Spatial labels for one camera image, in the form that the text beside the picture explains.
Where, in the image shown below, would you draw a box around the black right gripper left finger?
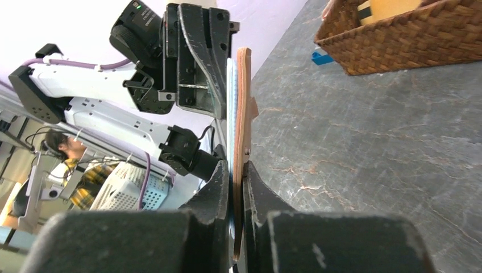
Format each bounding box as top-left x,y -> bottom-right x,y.
21,161 -> 230,272

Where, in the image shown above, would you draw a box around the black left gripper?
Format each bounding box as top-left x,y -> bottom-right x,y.
110,1 -> 239,119

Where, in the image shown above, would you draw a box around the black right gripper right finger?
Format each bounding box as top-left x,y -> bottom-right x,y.
243,162 -> 436,272

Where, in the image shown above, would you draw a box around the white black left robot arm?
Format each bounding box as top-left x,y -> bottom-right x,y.
9,1 -> 239,180

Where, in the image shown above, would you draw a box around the gold card front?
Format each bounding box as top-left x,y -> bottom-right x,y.
357,0 -> 422,26

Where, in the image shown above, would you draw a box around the white perforated basket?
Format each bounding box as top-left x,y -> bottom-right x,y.
90,162 -> 171,210

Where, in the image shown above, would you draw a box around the blue building block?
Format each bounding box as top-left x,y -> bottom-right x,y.
311,51 -> 334,65

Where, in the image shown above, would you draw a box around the person in yellow plaid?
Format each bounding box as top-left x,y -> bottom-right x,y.
43,129 -> 119,210

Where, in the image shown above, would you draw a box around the brown woven basket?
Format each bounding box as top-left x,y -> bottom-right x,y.
314,1 -> 481,76

